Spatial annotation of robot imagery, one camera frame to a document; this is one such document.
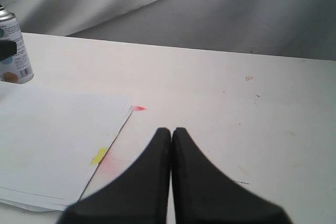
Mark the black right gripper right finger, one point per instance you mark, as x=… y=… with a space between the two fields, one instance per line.
x=203 y=194

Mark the dotted white spray can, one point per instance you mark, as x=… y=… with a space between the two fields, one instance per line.
x=17 y=68

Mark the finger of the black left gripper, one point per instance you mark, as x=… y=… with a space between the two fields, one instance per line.
x=8 y=48

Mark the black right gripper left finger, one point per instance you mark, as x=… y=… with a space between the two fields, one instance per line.
x=139 y=195

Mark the grey backdrop cloth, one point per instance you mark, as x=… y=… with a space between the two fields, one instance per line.
x=291 y=28

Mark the stack of white paper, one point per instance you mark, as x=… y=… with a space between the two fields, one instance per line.
x=52 y=142

